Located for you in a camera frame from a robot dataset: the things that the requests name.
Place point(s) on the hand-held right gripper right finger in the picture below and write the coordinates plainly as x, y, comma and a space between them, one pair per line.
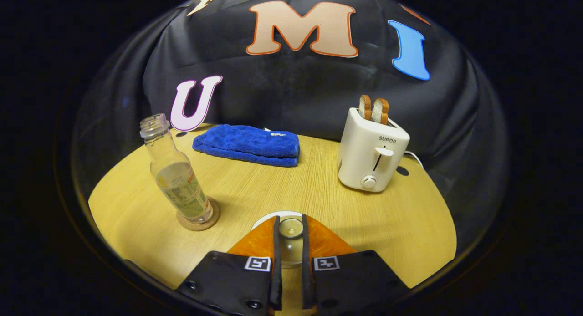
306, 261

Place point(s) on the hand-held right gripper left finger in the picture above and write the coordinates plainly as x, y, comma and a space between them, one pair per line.
276, 261

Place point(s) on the round brown coaster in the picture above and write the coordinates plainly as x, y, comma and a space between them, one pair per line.
214, 218

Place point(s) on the clear glass water bottle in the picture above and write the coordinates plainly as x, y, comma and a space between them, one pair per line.
180, 184

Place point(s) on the blue folded towel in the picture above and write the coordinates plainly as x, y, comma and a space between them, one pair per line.
246, 145

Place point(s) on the white toaster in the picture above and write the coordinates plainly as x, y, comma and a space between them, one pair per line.
364, 147

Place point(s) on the toasted bread slice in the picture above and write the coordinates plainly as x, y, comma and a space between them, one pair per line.
364, 107
380, 111

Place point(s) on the black backdrop cloth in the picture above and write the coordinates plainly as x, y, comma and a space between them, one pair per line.
296, 88

